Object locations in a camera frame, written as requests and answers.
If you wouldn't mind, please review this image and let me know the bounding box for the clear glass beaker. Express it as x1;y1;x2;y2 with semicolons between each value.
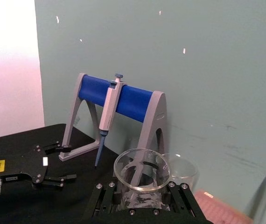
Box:
162;153;198;190
113;148;171;212

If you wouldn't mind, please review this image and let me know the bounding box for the grey pipette blue tip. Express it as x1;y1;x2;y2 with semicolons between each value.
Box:
94;72;125;167

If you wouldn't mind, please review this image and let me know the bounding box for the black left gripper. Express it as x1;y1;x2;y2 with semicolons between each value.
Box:
0;141;77;188

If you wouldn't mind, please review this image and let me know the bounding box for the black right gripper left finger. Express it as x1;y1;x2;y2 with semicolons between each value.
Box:
83;180;121;220

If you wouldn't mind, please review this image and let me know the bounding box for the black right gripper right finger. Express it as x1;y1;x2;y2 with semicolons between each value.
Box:
162;182;203;220

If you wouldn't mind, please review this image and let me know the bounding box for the grey pipette stand blue bar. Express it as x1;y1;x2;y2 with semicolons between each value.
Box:
58;72;169;181

